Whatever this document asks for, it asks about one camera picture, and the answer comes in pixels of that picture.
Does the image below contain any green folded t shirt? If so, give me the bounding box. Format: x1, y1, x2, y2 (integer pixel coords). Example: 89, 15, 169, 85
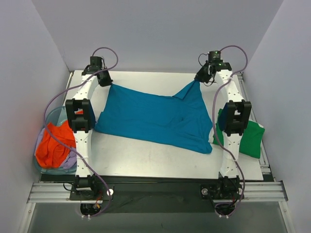
212, 111, 265, 159

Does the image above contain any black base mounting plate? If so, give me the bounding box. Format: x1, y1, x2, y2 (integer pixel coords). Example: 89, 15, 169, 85
69, 176, 244, 216

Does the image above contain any orange t shirt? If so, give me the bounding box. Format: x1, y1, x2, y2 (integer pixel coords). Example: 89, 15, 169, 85
35, 107, 77, 170

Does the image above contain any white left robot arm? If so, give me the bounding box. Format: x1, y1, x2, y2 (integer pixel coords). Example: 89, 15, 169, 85
65, 55, 112, 200

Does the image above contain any clear blue plastic bin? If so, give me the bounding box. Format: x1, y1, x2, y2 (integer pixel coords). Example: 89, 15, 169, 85
34, 106, 77, 175

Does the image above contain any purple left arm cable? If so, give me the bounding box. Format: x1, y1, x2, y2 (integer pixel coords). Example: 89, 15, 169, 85
43, 46, 119, 218

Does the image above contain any lavender t shirt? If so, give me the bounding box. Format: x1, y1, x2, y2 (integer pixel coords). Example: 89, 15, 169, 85
35, 129, 76, 169

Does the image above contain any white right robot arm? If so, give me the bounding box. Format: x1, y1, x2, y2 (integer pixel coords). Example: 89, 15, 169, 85
194, 50, 252, 182

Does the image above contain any aluminium frame rail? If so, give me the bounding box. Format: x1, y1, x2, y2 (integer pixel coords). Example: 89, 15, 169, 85
28, 71, 287, 203

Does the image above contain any teal blue t shirt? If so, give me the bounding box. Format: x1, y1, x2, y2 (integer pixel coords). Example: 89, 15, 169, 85
95, 81, 212, 154

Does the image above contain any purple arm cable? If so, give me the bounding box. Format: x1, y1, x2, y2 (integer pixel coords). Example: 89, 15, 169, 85
211, 45, 249, 217
43, 46, 119, 218

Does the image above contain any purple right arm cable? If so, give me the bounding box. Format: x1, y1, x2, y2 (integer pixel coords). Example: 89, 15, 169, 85
211, 45, 249, 217

